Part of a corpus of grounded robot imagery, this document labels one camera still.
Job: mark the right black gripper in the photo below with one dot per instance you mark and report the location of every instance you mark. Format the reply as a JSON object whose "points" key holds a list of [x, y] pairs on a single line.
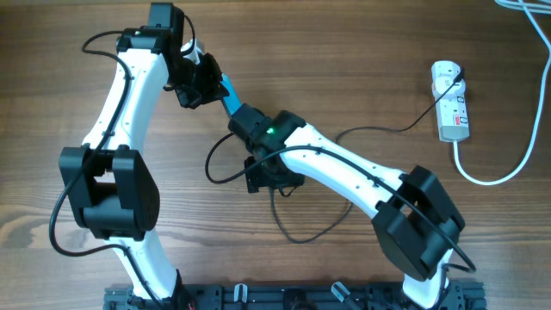
{"points": [[255, 179]]}

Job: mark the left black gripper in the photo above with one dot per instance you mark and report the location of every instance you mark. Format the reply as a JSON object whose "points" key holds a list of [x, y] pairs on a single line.
{"points": [[210, 90]]}

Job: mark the teal screen Galaxy smartphone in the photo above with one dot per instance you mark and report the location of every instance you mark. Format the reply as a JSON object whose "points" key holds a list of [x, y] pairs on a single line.
{"points": [[230, 102]]}

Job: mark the white power strip socket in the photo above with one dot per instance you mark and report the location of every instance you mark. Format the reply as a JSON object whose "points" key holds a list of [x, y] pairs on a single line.
{"points": [[451, 114]]}

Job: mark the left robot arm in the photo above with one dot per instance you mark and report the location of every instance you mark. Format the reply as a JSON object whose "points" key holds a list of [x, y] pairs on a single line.
{"points": [[107, 184]]}

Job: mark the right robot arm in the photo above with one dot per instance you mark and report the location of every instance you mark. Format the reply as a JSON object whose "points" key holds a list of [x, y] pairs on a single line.
{"points": [[415, 220]]}

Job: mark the white charger plug adapter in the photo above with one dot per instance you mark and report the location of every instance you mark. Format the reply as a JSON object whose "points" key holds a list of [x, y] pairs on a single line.
{"points": [[447, 87]]}

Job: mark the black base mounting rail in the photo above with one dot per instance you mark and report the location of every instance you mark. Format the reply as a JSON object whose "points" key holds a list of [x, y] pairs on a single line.
{"points": [[459, 295]]}

